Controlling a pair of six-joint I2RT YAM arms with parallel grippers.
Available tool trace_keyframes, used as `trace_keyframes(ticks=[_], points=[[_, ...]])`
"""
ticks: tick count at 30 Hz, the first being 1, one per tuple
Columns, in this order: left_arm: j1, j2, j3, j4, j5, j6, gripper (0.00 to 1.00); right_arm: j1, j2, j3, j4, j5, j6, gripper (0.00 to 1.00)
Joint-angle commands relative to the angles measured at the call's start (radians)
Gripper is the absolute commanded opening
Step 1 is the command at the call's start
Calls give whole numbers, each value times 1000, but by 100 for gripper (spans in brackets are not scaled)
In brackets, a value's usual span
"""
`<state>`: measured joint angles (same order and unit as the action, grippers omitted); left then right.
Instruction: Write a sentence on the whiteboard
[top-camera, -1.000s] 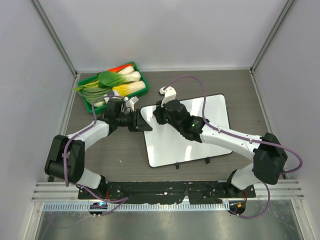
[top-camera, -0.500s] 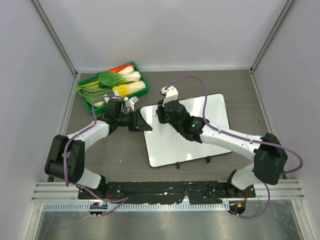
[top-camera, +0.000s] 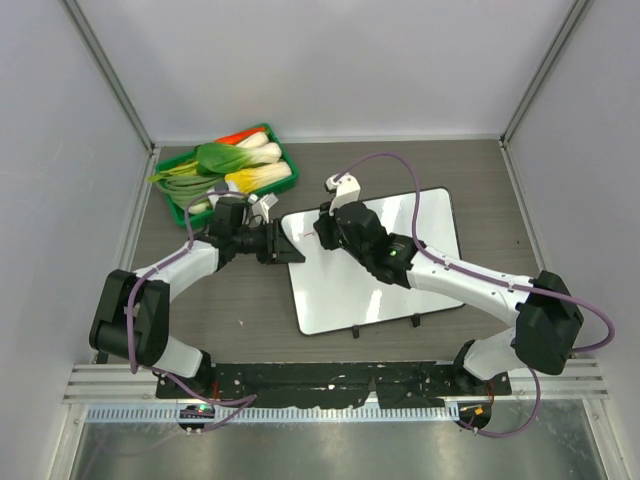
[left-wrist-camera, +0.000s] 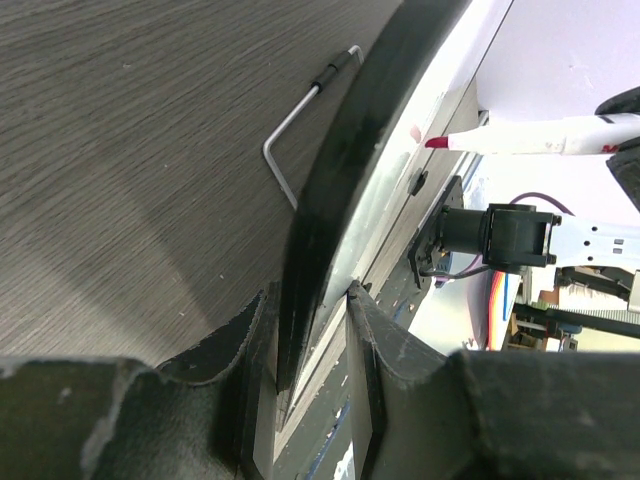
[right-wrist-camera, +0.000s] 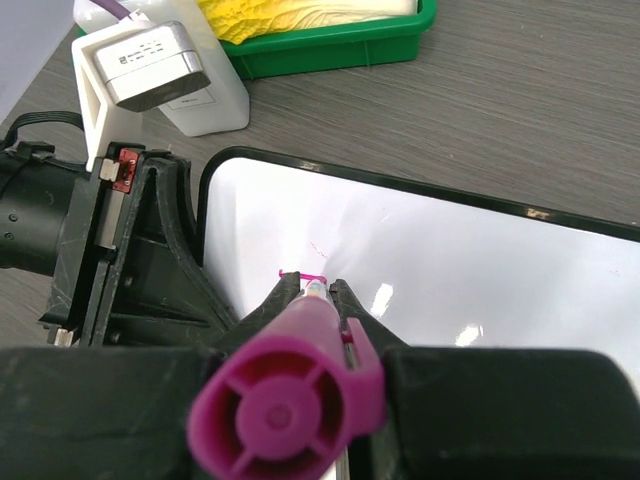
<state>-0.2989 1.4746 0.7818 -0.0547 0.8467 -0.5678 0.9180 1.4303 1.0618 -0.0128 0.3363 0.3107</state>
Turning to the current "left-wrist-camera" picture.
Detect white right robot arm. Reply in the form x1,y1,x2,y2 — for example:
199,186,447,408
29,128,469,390
408,89,639,284

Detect metal whiteboard stand wire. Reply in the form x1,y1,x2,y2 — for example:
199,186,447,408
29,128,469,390
262,44,365,211

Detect white whiteboard black frame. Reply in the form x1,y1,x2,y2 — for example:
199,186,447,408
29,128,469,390
278,1,511,412

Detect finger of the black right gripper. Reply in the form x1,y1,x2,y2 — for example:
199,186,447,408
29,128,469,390
595,86,640,211

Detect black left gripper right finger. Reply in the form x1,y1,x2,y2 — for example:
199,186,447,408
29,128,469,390
346,282,639,479

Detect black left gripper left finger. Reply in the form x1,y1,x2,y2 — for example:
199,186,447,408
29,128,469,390
1,283,280,479

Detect white marker purple cap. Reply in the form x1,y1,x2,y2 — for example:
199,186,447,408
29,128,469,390
425,113,639,155

